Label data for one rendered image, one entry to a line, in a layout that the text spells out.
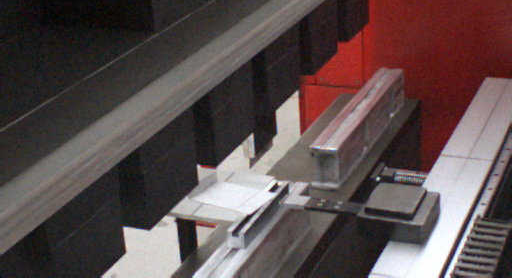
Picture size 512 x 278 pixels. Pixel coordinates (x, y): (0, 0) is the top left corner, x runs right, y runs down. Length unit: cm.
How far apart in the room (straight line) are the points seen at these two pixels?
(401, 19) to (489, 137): 55
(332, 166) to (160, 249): 174
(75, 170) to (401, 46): 179
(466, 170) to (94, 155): 118
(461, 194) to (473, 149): 20
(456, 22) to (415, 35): 11
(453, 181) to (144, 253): 202
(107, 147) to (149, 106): 7
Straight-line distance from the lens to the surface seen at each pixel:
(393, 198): 161
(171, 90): 82
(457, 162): 186
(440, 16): 239
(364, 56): 247
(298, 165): 212
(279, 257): 172
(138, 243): 371
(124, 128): 76
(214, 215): 166
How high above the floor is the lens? 175
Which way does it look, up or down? 23 degrees down
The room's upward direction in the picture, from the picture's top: 4 degrees counter-clockwise
